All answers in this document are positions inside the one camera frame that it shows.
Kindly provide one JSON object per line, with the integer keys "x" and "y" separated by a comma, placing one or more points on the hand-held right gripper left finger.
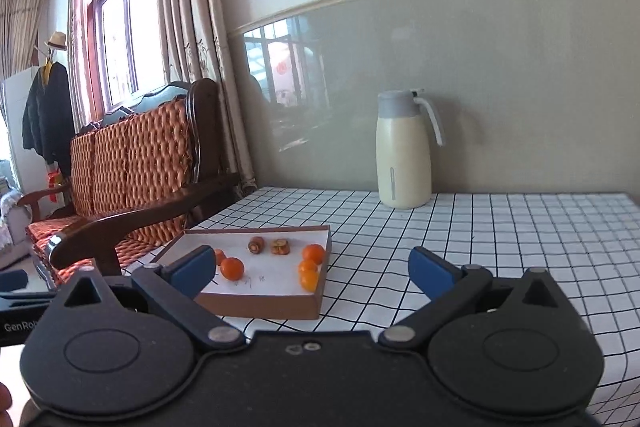
{"x": 192, "y": 269}

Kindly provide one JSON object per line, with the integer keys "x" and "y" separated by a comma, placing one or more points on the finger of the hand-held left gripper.
{"x": 12, "y": 280}

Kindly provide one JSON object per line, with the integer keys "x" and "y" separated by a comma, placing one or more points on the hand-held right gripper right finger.
{"x": 430, "y": 272}

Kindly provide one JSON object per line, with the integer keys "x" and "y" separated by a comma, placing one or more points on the orange mandarin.
{"x": 314, "y": 253}
{"x": 232, "y": 268}
{"x": 220, "y": 256}
{"x": 309, "y": 281}
{"x": 307, "y": 265}

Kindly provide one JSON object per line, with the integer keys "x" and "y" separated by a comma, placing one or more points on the brown cardboard box white inside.
{"x": 270, "y": 302}

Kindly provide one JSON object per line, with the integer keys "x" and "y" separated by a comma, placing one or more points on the carrot piece with dark skin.
{"x": 280, "y": 247}

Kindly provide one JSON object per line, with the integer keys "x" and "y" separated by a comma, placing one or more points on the person's left hand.
{"x": 5, "y": 397}

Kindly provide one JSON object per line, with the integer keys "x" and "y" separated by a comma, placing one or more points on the grey armchair with white cloth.
{"x": 10, "y": 222}

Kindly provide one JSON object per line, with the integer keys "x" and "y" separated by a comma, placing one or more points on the white black-checked tablecloth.
{"x": 500, "y": 247}

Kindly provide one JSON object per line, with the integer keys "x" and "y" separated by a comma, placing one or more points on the red and yellow hanging item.
{"x": 54, "y": 177}

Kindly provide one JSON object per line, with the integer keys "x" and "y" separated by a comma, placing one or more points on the cream thermos jug grey lid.
{"x": 402, "y": 157}

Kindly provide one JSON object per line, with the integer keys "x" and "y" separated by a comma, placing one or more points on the wooden sofa orange cushions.
{"x": 130, "y": 157}

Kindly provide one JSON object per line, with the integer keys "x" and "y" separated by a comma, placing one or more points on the white cabinet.
{"x": 12, "y": 132}

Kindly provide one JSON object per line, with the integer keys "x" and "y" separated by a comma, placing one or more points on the black hanging jacket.
{"x": 47, "y": 117}

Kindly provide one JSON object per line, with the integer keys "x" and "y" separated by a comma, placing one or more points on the beige patterned curtain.
{"x": 200, "y": 32}

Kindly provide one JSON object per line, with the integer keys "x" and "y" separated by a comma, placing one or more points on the red-framed window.
{"x": 145, "y": 32}

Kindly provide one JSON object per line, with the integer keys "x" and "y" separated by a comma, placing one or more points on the straw hat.
{"x": 56, "y": 41}

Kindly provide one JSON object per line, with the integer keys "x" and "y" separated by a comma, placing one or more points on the brown pleated curtain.
{"x": 22, "y": 27}

